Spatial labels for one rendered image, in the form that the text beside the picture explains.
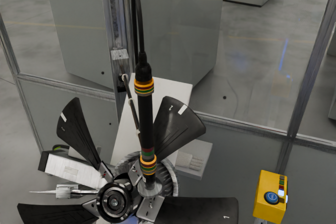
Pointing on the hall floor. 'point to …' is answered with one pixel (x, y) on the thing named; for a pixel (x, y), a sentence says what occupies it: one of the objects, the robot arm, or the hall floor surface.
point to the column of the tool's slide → (120, 98)
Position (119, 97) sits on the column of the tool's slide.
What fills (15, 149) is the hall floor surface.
